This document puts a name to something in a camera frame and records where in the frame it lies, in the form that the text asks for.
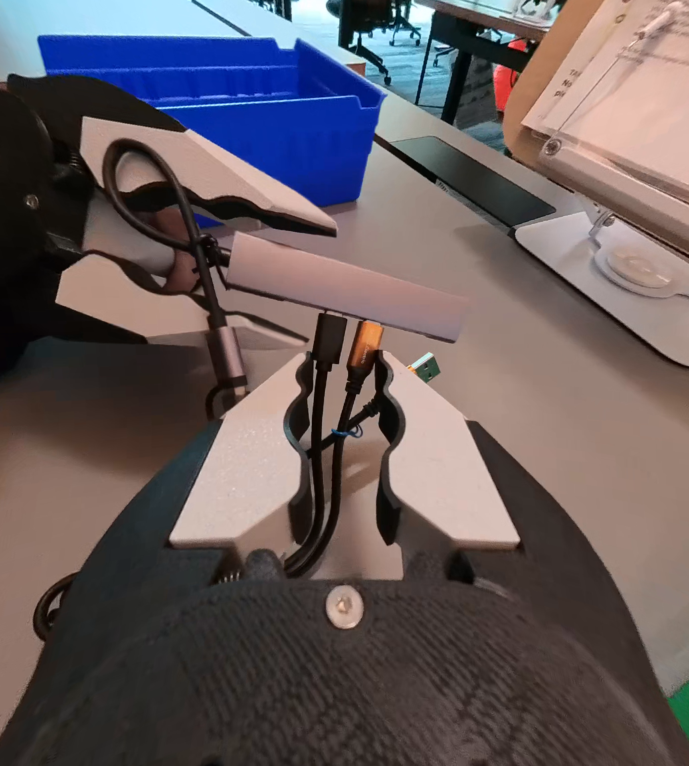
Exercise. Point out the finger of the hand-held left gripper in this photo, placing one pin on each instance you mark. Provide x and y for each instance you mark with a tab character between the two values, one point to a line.
219	173
99	293

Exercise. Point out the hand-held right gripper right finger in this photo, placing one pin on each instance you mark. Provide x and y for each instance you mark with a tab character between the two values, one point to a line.
446	479

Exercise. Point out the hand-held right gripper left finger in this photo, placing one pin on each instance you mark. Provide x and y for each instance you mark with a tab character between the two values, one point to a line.
242	479

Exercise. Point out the blue plastic bin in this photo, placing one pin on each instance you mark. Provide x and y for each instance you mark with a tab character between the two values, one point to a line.
296	137

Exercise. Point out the grey USB hub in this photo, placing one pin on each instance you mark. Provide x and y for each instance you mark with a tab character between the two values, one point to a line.
350	287

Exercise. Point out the person's left hand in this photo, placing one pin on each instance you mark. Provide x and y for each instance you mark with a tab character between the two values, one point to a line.
159	220

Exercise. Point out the black office chair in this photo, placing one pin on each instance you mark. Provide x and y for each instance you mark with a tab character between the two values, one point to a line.
404	18
365	24

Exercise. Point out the orange cone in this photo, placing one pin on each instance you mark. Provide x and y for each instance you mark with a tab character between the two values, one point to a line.
506	87

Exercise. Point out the white desk with black legs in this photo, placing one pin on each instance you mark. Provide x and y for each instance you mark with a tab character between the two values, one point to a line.
488	24

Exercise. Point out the wooden document stand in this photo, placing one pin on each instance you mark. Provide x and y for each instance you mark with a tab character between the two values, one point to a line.
527	84

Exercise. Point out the white instruction sheet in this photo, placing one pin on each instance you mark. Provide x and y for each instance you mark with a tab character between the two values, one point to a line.
569	105

